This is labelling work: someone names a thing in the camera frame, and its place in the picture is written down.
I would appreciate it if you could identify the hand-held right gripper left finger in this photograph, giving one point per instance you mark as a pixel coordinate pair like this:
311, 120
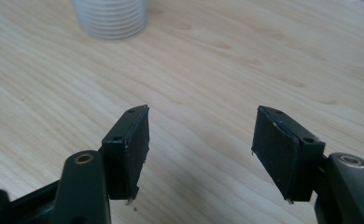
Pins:
125, 155

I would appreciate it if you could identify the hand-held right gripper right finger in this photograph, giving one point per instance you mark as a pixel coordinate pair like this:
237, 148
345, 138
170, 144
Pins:
282, 152

